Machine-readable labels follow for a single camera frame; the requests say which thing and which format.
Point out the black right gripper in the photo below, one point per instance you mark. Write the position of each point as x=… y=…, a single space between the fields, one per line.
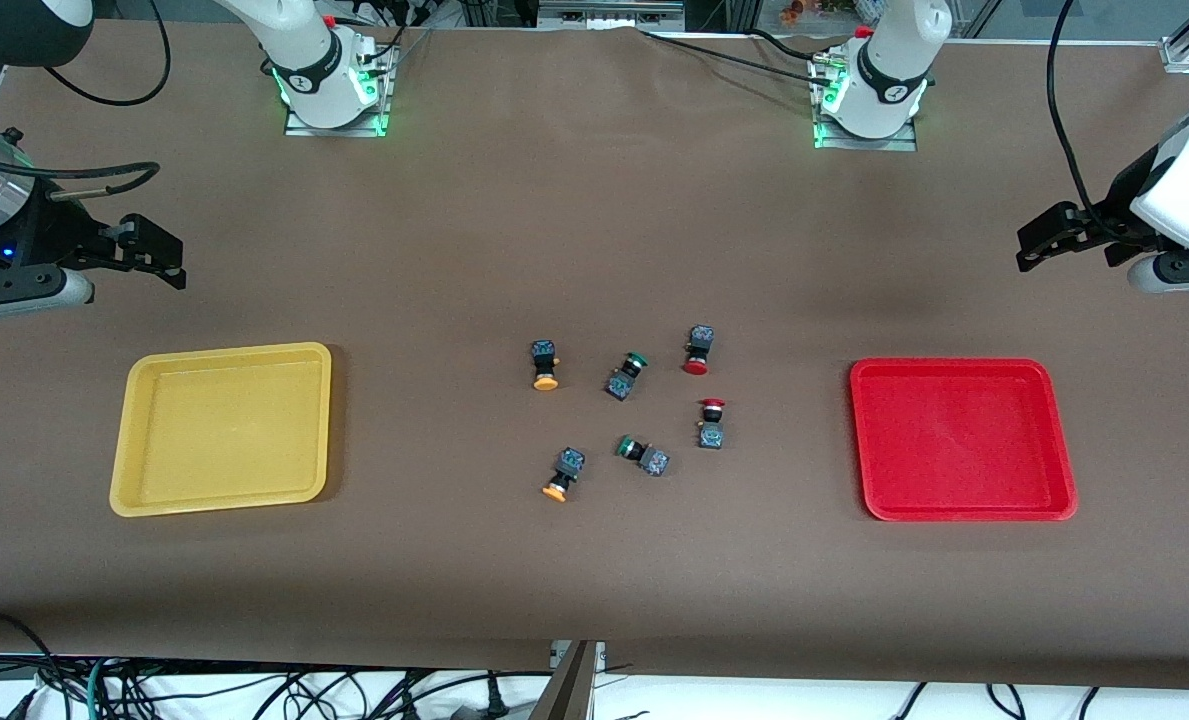
x=49 y=232

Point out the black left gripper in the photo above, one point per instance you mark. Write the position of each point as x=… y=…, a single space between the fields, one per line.
x=1104 y=222

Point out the red push button switch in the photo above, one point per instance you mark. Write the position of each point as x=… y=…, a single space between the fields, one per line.
x=699 y=342
x=711 y=433

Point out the yellow push button switch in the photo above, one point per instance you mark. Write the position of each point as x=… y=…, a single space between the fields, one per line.
x=568 y=463
x=544 y=355

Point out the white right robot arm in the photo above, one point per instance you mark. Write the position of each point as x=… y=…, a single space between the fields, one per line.
x=314 y=70

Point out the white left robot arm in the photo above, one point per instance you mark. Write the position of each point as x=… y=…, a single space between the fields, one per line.
x=894 y=70

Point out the yellow plastic tray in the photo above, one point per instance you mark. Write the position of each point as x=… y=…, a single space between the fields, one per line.
x=224 y=430

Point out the red plastic tray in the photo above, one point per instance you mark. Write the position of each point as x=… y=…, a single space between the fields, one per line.
x=959 y=440

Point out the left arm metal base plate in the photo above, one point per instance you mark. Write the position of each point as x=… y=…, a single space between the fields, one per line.
x=874 y=144

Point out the aluminium frame profile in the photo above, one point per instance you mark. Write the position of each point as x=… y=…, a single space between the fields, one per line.
x=1179 y=52

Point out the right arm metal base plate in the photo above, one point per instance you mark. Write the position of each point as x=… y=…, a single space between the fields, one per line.
x=354 y=130

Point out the green push button switch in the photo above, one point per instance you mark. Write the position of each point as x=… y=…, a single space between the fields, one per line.
x=621 y=383
x=654 y=461

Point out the grey metal rail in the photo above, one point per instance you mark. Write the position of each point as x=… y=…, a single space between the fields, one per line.
x=604 y=12

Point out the aluminium table post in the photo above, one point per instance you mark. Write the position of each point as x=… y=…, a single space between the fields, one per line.
x=569 y=690

